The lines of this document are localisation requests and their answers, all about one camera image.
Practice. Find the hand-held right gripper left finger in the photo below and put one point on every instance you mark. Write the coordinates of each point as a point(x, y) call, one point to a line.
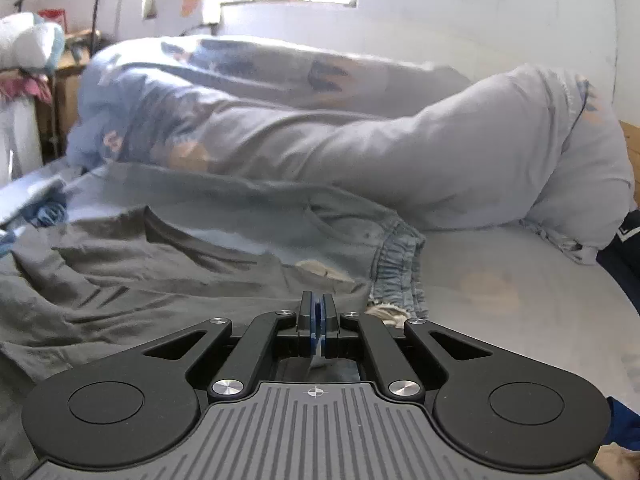
point(311, 325)

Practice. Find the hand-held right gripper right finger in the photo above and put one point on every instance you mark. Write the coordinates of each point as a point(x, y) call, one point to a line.
point(326, 325)

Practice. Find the blue denim jeans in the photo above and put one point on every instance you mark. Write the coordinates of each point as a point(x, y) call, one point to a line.
point(300, 220)

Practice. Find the dark grey t-shirt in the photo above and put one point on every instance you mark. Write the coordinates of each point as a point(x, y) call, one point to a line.
point(125, 290)

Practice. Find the blue printed quilt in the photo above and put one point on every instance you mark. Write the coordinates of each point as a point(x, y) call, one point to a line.
point(350, 160)

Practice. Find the blue patterned cloth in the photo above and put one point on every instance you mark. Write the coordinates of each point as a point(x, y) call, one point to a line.
point(47, 212)

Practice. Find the dark blue garment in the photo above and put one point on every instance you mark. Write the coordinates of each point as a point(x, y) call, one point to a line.
point(622, 260)

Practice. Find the bright blue garment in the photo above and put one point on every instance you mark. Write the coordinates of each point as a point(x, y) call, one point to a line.
point(625, 422)

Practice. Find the wooden cabinet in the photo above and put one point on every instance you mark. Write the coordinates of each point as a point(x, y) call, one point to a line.
point(65, 100)

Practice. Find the white furniture panel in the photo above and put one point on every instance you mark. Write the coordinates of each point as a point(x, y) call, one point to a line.
point(17, 140)

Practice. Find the wooden headboard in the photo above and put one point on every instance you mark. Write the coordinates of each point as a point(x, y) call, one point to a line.
point(631, 155)

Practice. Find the pink patterned cloth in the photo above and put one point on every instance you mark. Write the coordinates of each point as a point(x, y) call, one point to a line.
point(25, 87)

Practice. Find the white fluffy pillow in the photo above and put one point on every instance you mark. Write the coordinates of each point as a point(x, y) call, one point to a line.
point(27, 42)

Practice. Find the red box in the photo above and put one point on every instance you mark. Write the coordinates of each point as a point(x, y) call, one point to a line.
point(52, 19)

